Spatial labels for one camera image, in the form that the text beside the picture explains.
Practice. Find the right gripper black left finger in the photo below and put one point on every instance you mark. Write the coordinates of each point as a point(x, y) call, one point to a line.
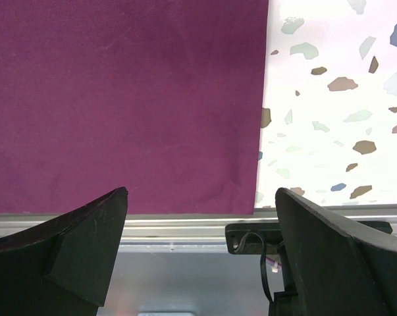
point(64, 265)

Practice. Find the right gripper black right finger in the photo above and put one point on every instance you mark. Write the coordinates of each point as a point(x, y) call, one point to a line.
point(339, 266)

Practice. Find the maroon surgical cloth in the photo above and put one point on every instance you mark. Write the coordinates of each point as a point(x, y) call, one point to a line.
point(163, 98)

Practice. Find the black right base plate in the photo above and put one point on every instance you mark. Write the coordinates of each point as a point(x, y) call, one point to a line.
point(246, 238)

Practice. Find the aluminium rail frame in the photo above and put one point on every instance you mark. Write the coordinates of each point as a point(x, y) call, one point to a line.
point(199, 229)

